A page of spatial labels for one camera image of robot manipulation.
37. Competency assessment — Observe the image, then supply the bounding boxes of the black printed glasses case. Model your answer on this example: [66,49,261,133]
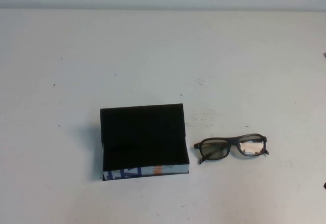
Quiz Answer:
[99,103,191,182]

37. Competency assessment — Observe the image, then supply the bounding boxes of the black framed glasses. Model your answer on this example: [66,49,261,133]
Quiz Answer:
[193,133,270,165]

